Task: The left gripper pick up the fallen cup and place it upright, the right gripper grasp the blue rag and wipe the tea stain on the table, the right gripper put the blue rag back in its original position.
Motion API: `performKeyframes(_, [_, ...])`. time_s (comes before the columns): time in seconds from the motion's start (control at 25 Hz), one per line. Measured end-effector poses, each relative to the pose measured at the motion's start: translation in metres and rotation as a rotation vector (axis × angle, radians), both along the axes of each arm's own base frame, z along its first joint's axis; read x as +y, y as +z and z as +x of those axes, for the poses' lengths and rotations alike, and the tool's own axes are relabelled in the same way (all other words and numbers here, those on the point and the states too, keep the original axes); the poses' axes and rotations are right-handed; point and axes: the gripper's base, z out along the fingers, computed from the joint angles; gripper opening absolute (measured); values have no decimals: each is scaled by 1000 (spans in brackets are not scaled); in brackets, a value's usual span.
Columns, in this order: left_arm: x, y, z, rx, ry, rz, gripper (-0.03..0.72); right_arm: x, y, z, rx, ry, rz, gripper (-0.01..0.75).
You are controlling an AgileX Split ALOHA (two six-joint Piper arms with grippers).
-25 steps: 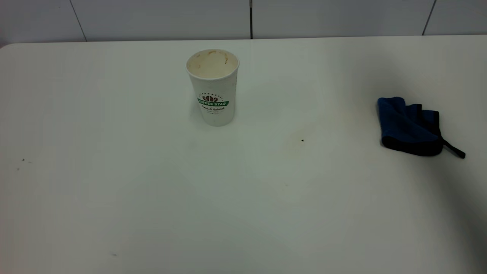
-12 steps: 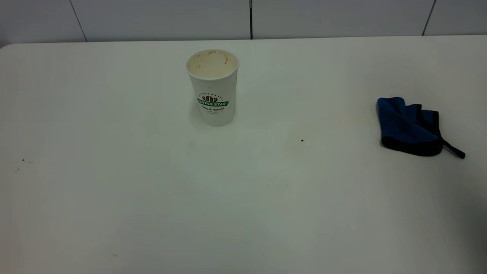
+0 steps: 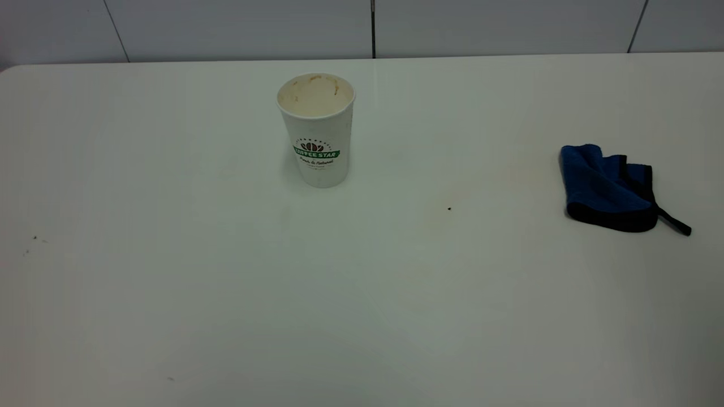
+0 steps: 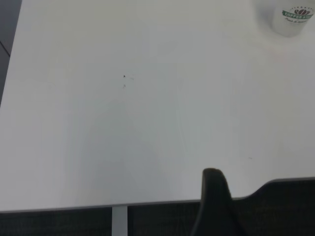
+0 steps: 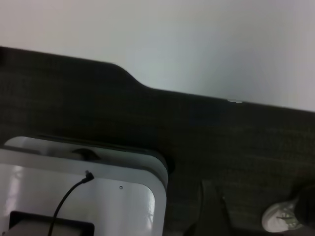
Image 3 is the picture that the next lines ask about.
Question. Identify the blue cloth with black trim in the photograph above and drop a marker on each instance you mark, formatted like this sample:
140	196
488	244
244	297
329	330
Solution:
605	189

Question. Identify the white paper coffee cup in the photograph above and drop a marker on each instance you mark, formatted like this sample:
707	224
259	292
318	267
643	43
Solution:
317	138

